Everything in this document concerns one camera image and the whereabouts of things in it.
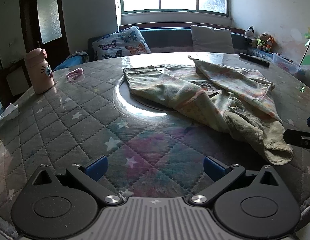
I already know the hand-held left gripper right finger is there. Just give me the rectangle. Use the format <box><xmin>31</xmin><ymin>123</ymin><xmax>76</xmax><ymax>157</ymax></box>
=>
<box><xmin>188</xmin><ymin>155</ymin><xmax>286</xmax><ymax>205</ymax></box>

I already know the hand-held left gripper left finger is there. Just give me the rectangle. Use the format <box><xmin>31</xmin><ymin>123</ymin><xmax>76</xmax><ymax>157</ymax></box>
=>
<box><xmin>32</xmin><ymin>155</ymin><xmax>123</xmax><ymax>205</ymax></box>

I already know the pastel patterned garment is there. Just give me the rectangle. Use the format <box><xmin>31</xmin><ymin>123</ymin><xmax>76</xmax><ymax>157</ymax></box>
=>
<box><xmin>123</xmin><ymin>55</ymin><xmax>294</xmax><ymax>166</ymax></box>

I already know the clear plastic storage box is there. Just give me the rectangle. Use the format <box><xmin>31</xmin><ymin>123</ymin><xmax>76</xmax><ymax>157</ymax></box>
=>
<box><xmin>271</xmin><ymin>52</ymin><xmax>308</xmax><ymax>77</ymax></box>

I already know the round glass turntable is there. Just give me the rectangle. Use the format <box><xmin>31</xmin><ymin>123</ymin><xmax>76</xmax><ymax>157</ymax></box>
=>
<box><xmin>112</xmin><ymin>64</ymin><xmax>220</xmax><ymax>118</ymax></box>

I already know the black remote control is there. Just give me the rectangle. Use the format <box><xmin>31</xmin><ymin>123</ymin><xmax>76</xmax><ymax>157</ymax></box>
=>
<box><xmin>239</xmin><ymin>53</ymin><xmax>270</xmax><ymax>68</ymax></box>

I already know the colourful pinwheel toy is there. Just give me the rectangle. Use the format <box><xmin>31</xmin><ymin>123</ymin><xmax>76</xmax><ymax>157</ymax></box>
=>
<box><xmin>298</xmin><ymin>27</ymin><xmax>310</xmax><ymax>67</ymax></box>

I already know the orange fox plush toy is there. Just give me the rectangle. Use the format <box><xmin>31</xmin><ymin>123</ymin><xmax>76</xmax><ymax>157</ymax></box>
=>
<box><xmin>266</xmin><ymin>35</ymin><xmax>275</xmax><ymax>53</ymax></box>

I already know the pink hair clip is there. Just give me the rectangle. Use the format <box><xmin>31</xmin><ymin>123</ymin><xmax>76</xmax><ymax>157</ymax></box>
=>
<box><xmin>66</xmin><ymin>68</ymin><xmax>84</xmax><ymax>79</ymax></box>

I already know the white folded paper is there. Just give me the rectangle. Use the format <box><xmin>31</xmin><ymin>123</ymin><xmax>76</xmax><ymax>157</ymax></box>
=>
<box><xmin>0</xmin><ymin>104</ymin><xmax>19</xmax><ymax>126</ymax></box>

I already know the black and white cow plush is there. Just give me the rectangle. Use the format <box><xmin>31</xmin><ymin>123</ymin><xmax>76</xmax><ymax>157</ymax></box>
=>
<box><xmin>245</xmin><ymin>26</ymin><xmax>257</xmax><ymax>47</ymax></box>

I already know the blue cloth bundle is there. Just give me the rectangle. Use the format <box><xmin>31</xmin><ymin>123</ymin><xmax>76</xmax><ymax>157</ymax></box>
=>
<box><xmin>54</xmin><ymin>51</ymin><xmax>89</xmax><ymax>72</ymax></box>

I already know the pink cartoon face bottle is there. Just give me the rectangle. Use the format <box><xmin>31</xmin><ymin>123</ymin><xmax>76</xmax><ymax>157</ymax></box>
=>
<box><xmin>24</xmin><ymin>48</ymin><xmax>55</xmax><ymax>95</ymax></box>

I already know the dark wooden cabinet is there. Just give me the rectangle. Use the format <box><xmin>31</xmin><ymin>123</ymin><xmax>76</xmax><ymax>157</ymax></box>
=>
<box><xmin>0</xmin><ymin>57</ymin><xmax>33</xmax><ymax>108</ymax></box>

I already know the butterfly print pillow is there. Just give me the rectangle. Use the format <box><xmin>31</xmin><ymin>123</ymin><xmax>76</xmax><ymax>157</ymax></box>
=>
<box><xmin>92</xmin><ymin>26</ymin><xmax>152</xmax><ymax>61</ymax></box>

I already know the white pillow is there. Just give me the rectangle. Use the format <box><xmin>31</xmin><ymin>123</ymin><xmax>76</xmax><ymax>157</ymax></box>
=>
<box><xmin>190</xmin><ymin>25</ymin><xmax>235</xmax><ymax>54</ymax></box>

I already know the dark teal sofa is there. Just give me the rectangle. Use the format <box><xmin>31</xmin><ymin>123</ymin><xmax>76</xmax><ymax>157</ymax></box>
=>
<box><xmin>87</xmin><ymin>22</ymin><xmax>256</xmax><ymax>63</ymax></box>

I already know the dark wooden glass door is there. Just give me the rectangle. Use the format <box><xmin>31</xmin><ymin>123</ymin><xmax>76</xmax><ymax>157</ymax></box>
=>
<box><xmin>19</xmin><ymin>0</ymin><xmax>70</xmax><ymax>63</ymax></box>

